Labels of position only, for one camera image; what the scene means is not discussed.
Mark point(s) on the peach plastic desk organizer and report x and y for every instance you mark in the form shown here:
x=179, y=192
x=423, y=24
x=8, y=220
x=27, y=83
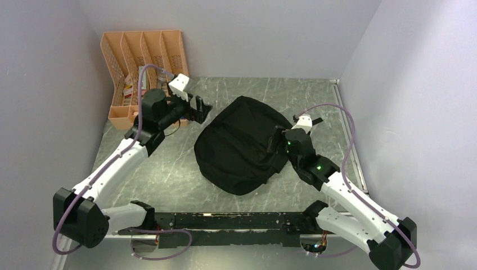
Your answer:
x=125, y=53

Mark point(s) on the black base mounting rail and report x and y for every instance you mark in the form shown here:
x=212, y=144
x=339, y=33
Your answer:
x=288, y=229

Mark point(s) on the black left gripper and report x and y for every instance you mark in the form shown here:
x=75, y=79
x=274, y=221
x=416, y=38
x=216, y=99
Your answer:
x=198, y=115

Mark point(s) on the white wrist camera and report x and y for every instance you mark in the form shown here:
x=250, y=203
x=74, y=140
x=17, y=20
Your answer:
x=303, y=122
x=178, y=86

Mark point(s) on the tall white pink box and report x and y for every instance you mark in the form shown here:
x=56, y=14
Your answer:
x=142, y=78

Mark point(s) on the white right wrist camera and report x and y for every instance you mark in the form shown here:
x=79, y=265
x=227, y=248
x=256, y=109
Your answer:
x=303, y=122

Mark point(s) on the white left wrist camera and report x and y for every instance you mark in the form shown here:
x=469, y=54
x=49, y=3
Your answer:
x=178, y=86

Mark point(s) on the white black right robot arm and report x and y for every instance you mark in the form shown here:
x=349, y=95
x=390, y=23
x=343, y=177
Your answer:
x=388, y=240

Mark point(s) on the aluminium side rail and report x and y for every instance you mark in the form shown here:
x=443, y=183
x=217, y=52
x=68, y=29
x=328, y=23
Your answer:
x=353, y=159

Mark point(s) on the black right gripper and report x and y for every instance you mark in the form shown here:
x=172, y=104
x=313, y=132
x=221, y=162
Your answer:
x=276, y=136

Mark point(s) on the black student backpack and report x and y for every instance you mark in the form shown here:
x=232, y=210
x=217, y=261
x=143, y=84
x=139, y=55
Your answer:
x=231, y=151

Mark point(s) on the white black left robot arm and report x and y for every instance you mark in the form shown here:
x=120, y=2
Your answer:
x=90, y=195

